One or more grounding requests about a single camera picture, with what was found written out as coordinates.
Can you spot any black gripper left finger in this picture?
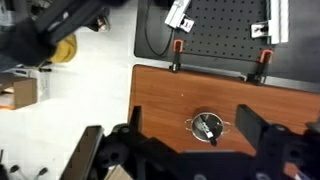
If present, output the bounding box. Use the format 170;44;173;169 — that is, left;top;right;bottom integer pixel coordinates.
129;106;186;167

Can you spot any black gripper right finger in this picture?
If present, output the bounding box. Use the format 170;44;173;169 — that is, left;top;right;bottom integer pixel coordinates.
235;104;275;157

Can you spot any black and white marker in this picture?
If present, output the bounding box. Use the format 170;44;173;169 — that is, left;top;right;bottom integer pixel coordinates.
201;122;217;146

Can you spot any silver metal pot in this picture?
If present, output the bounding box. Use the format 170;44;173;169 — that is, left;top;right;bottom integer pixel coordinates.
184;112;232;143

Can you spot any wooden side table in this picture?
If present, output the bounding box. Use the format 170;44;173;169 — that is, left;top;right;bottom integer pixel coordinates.
130;65;320;152

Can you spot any orange black clamp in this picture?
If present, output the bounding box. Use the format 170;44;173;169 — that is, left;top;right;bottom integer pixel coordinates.
170;39;183;73
247;49;273;86

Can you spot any black perforated breadboard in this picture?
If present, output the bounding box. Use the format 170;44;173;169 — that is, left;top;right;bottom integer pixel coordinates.
134;0;320;92

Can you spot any brown cardboard box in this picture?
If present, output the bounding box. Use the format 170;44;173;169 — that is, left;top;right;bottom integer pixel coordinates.
0;73;38;110

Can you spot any silver aluminium rail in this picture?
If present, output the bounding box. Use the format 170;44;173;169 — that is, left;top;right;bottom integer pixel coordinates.
164;0;195;33
250;0;289;45

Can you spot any black cable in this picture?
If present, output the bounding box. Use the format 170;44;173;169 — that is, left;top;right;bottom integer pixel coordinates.
144;0;175;57

